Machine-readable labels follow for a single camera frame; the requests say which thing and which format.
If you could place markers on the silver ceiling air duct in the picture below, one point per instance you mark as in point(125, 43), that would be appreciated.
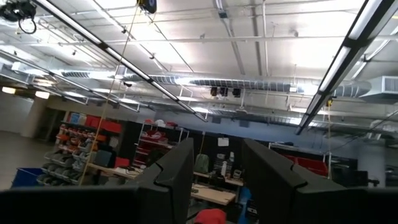
point(248, 84)

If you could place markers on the wooden workbench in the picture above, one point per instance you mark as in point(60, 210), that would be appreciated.
point(214, 194)

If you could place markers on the shelf with storage bins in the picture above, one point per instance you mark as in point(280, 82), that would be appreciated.
point(77, 146)

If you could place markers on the red bins rack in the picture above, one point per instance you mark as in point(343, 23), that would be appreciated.
point(311, 165)

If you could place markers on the red rounded object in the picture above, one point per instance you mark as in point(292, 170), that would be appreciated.
point(211, 216)

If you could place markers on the green backpack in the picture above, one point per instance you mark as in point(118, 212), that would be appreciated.
point(202, 163)

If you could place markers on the white paper sheet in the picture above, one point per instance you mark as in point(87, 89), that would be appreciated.
point(223, 142)

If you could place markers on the white ceiling vent unit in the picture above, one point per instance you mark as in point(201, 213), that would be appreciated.
point(381, 88)

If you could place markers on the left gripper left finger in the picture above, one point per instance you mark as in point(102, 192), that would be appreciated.
point(93, 207)

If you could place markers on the white shelf with red bins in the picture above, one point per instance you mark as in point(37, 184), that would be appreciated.
point(155, 143)

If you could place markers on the blue rolling bin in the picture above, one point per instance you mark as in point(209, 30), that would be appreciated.
point(26, 178)

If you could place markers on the black overhead camera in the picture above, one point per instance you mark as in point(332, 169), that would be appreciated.
point(17, 11)

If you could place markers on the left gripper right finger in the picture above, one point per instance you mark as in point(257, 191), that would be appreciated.
point(311, 205)

